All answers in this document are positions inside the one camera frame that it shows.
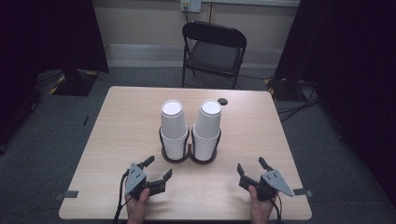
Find grey tape strip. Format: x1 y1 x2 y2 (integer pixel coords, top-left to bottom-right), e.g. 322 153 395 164
53 189 79 202
292 188 315 199

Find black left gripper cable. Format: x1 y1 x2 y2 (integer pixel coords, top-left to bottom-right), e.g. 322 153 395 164
113 169 131 224

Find black stand base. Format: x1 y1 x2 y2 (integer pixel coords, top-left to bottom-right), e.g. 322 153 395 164
49 68 99 97
264 77 316 103

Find person's right hand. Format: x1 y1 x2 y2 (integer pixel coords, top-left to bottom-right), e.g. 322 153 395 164
247 185 277 224

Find black folding chair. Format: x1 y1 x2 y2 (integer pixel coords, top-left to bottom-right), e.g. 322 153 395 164
181 21 248 91

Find white wall socket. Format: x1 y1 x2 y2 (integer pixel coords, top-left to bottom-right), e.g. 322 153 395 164
179 0 203 14

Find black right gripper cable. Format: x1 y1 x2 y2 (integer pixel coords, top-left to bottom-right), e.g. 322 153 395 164
268 193 284 224

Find black double cup holder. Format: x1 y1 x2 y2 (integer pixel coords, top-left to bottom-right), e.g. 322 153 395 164
158 125 223 165

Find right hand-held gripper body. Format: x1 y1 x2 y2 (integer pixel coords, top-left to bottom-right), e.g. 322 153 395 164
238 169 295 202

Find person's left hand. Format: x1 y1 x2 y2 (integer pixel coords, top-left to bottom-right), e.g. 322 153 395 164
123 180 150 224

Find dark curtain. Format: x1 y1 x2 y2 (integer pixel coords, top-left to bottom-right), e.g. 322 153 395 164
0 0 110 155
273 0 396 200

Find stack of white paper cups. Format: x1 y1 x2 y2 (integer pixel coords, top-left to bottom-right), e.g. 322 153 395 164
160 99 190 161
191 99 223 162

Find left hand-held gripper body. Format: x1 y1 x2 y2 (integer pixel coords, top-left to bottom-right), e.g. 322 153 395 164
125 162 166 201

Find black floor cables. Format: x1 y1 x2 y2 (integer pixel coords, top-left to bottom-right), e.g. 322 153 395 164
276 79 321 124

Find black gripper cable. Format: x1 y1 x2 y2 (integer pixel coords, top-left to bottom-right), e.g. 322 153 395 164
113 169 131 224
268 193 284 224

